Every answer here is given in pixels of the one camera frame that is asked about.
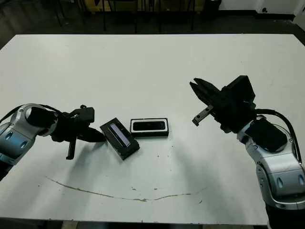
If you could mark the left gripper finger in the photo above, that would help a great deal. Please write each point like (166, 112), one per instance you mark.
(90, 139)
(94, 133)

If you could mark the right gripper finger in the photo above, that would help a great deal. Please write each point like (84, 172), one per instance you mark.
(202, 95)
(207, 89)

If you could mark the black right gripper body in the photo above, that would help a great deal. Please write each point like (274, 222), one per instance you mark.
(231, 114)

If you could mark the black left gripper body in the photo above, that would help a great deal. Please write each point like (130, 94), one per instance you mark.
(66, 128)

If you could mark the black box lid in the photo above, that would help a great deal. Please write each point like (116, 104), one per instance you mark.
(124, 148)

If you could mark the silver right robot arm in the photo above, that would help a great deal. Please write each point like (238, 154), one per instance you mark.
(281, 171)

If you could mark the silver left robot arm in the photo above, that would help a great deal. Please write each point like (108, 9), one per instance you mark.
(14, 136)

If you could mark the black box base white inlay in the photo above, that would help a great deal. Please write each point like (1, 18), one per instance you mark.
(150, 134)

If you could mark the dark waste bin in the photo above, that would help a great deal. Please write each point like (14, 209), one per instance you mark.
(212, 5)

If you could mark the black mesh office chair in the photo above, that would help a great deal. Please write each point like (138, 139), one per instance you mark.
(104, 16)

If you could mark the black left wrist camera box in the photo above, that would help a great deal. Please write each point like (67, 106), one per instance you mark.
(85, 114)

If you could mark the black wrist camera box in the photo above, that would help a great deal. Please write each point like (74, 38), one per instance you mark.
(240, 88)
(85, 114)

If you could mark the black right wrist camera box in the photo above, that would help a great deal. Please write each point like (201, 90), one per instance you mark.
(240, 88)

